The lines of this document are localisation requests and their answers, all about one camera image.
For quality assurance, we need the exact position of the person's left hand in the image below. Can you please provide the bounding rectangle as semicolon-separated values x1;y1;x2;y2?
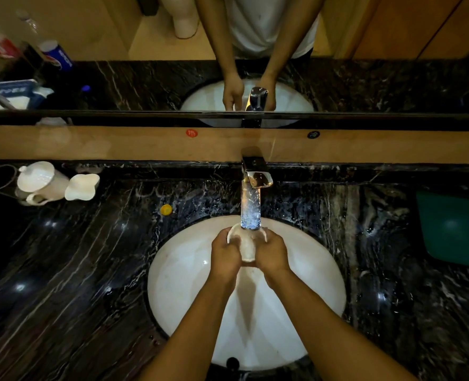
210;227;244;280

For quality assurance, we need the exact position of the person's right hand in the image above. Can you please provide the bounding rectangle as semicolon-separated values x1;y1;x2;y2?
254;228;292;280

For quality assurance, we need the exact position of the small white cup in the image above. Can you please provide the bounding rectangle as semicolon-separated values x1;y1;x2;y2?
226;222;268;263

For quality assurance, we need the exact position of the chrome faucet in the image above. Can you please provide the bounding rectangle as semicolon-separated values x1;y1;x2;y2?
240;146;274;231

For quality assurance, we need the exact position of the green rectangular mat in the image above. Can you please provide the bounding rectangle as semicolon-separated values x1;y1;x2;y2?
416;190;469;269

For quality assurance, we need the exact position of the person's left forearm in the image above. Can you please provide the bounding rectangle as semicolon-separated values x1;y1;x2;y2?
139;269;239;381

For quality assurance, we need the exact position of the person's right forearm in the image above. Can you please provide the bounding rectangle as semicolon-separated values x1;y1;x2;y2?
264;265;417;381

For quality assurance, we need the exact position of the white oval sink basin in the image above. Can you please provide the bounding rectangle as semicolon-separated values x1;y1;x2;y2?
147;214;347;371

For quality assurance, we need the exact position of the white flower-shaped dish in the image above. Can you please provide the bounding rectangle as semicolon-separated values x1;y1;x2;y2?
64;173;101;202

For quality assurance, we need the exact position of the white ceramic lidded mug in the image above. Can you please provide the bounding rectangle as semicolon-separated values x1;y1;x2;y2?
15;161;70;207

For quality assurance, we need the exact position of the black-framed wall mirror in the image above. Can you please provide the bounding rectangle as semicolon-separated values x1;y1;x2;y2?
0;0;469;130

